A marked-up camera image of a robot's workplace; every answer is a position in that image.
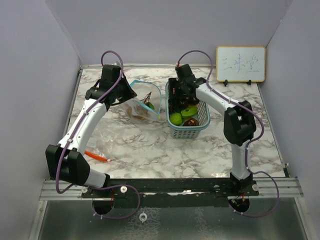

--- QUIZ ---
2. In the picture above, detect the green round fruit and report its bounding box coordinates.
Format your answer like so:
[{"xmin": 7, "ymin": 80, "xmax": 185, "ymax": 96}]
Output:
[{"xmin": 169, "ymin": 113, "xmax": 183, "ymax": 126}]

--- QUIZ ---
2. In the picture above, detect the clear orange-zipper bag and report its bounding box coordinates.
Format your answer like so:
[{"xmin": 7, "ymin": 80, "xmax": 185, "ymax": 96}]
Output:
[{"xmin": 84, "ymin": 126, "xmax": 119, "ymax": 162}]

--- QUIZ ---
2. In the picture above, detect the brown longan bunch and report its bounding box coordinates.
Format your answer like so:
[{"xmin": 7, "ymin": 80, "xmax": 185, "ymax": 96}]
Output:
[{"xmin": 123, "ymin": 91, "xmax": 155, "ymax": 122}]

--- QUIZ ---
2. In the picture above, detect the aluminium frame rail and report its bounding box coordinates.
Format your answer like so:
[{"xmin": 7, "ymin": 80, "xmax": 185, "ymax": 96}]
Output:
[{"xmin": 39, "ymin": 177, "xmax": 304, "ymax": 201}]

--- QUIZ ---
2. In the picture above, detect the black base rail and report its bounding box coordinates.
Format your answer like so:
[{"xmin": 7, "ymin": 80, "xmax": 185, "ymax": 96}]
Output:
[{"xmin": 81, "ymin": 178, "xmax": 259, "ymax": 209}]

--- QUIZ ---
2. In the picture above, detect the light blue plastic basket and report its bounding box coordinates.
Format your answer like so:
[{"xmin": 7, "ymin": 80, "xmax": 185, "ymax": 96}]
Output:
[{"xmin": 165, "ymin": 82, "xmax": 211, "ymax": 139}]

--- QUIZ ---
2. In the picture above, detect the reddish brown fruit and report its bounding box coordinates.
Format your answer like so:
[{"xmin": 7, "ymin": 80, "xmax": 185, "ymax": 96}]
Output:
[{"xmin": 183, "ymin": 117, "xmax": 199, "ymax": 127}]

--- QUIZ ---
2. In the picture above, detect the clear blue-zipper bag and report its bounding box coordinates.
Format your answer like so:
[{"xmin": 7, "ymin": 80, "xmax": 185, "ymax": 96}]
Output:
[{"xmin": 120, "ymin": 79, "xmax": 163, "ymax": 123}]

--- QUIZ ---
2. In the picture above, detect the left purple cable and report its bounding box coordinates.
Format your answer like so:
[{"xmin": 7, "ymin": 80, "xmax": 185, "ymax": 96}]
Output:
[{"xmin": 55, "ymin": 50, "xmax": 125, "ymax": 195}]

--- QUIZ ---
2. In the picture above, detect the white board wooden frame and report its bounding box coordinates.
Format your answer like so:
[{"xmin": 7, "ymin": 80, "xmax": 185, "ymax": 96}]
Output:
[{"xmin": 215, "ymin": 45, "xmax": 266, "ymax": 84}]

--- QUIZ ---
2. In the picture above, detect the dark purple grape bunch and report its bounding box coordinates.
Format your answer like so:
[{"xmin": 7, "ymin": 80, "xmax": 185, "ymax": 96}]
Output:
[{"xmin": 168, "ymin": 98, "xmax": 182, "ymax": 115}]

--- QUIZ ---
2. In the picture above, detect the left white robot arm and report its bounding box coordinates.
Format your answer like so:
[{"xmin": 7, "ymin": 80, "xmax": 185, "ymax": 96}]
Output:
[{"xmin": 45, "ymin": 64, "xmax": 137, "ymax": 198}]

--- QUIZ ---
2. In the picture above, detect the green ring toy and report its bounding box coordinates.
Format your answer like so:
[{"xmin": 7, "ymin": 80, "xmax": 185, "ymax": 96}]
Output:
[{"xmin": 180, "ymin": 105, "xmax": 198, "ymax": 119}]

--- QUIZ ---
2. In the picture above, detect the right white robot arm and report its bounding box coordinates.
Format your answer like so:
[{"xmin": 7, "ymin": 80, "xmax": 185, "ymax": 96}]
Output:
[{"xmin": 166, "ymin": 64, "xmax": 257, "ymax": 196}]

